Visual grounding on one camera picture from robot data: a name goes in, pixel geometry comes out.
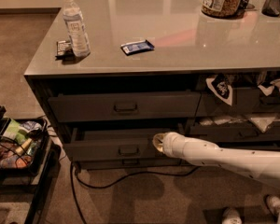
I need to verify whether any black power cable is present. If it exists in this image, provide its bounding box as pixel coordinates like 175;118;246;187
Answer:
69;161;203;224

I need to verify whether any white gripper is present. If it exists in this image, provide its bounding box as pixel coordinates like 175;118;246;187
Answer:
153;133;186;158

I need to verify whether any large popcorn kernel jar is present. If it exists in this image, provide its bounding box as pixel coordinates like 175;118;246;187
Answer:
202;0;241;18

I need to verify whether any right white sneaker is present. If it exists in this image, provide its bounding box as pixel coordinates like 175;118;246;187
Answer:
265;195;280;217

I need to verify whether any green snack bag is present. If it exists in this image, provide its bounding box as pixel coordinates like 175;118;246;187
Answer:
3;119;44;147

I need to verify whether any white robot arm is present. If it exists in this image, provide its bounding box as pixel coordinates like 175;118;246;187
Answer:
153;132;280;224

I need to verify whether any grey drawer cabinet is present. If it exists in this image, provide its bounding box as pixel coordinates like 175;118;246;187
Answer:
23;0;280;173

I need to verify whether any white sneaker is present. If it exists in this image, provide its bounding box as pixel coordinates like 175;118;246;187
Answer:
265;195;280;217
221;207;242;224

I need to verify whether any left white sneaker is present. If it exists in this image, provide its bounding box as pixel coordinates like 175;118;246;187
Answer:
221;207;242;224

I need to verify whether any clear plastic water bottle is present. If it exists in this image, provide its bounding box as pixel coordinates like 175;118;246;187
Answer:
63;0;91;58

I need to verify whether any blue snack packet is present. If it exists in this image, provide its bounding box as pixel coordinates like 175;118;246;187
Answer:
120;40;155;56

